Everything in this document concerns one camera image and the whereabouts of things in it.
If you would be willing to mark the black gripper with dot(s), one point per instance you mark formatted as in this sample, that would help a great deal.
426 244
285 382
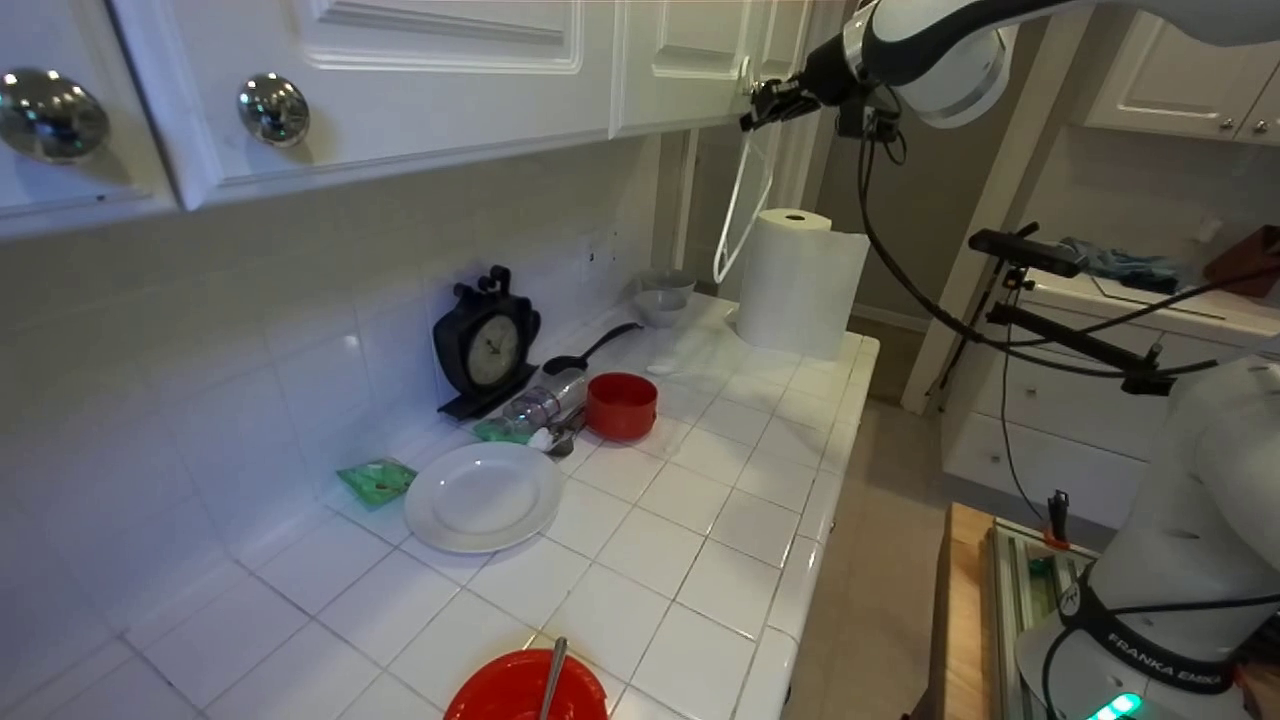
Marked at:
830 81

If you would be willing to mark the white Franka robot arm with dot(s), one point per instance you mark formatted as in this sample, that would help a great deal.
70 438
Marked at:
1201 535

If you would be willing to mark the white paper towel roll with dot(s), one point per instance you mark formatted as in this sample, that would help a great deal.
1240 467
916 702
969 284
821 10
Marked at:
802 284

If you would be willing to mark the small metal bowl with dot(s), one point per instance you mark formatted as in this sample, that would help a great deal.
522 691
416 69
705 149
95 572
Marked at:
661 298

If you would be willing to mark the black ladle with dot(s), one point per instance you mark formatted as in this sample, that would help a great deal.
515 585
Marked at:
566 363

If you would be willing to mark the white upper cabinet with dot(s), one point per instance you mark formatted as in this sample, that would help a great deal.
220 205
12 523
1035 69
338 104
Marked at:
440 81

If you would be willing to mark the red cup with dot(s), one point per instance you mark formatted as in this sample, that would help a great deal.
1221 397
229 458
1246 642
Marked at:
621 406

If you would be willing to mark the black table clock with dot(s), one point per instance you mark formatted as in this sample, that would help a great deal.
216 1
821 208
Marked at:
490 349

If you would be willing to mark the teal cloth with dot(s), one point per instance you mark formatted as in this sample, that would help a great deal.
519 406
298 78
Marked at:
1123 262

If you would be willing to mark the white background drawer unit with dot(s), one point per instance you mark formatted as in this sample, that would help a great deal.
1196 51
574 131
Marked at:
1055 427

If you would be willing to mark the white round plate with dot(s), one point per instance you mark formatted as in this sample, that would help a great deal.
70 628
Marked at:
482 501

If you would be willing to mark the chrome upper cabinet knob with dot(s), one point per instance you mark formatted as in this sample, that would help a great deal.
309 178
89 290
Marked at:
274 104
49 113

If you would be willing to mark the brown background object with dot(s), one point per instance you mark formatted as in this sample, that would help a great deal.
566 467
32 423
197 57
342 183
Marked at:
1252 262

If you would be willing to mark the wooden robot mounting table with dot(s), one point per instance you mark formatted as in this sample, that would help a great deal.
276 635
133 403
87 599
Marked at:
964 613

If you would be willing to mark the metal spoon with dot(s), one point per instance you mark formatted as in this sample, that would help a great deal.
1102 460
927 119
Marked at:
555 675

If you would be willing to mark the red bowl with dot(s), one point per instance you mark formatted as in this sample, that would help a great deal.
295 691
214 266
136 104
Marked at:
501 695

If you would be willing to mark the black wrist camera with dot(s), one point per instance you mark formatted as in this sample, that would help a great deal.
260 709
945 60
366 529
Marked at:
872 121

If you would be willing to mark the black stereo camera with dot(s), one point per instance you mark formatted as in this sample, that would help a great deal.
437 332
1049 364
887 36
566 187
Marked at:
1026 251

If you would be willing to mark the black camera stand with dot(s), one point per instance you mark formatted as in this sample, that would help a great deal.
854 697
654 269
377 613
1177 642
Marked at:
1067 347

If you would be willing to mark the white background wall cabinet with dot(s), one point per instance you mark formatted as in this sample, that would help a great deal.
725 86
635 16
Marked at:
1182 81

